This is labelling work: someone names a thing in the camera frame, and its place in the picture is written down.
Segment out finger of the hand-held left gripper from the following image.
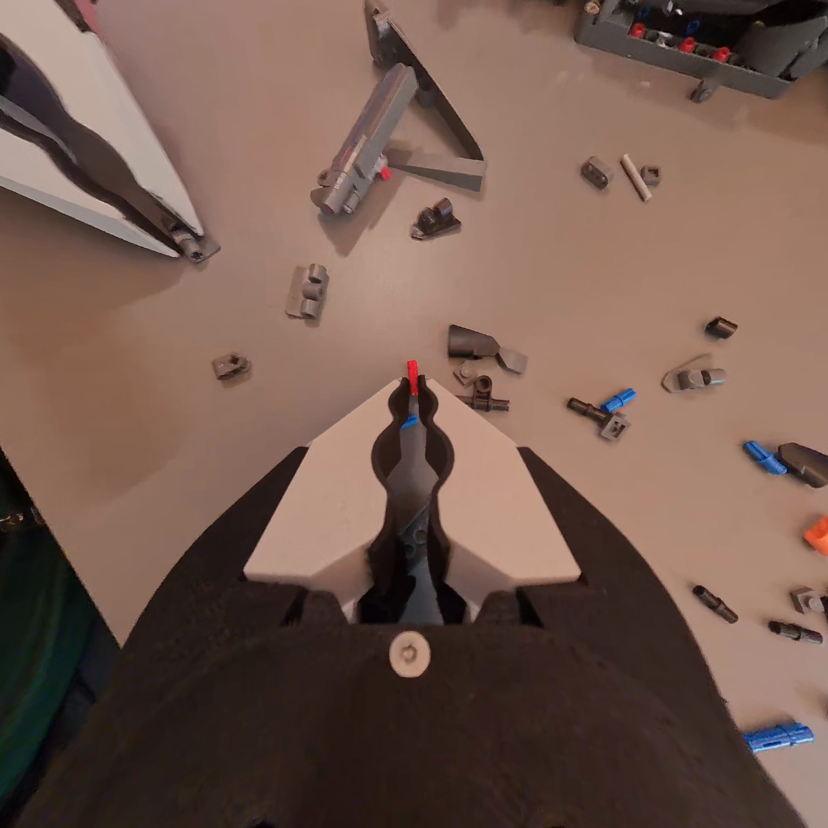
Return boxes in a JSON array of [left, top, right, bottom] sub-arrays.
[[0, 91, 188, 261], [0, 0, 207, 239]]

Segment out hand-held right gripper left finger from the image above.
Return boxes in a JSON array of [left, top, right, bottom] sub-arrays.
[[243, 378, 405, 605]]

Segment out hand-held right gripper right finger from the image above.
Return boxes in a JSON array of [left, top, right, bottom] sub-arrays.
[[420, 377, 582, 599]]

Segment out grey lego panel assembly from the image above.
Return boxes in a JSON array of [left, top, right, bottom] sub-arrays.
[[309, 61, 421, 217]]

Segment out black lego pin connector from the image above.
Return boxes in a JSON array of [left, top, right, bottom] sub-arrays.
[[455, 374, 511, 413]]

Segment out dark tapered lego panel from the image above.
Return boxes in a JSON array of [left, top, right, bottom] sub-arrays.
[[447, 324, 529, 375]]

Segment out scattered loose lego pieces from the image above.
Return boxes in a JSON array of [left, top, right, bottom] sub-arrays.
[[567, 316, 828, 754]]

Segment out black lego slope piece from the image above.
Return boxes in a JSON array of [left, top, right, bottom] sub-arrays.
[[410, 197, 463, 242]]

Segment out light grey lego axle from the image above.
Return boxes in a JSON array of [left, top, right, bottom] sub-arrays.
[[620, 153, 652, 203]]

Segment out grey lego car model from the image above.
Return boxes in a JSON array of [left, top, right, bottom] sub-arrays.
[[574, 0, 828, 104]]

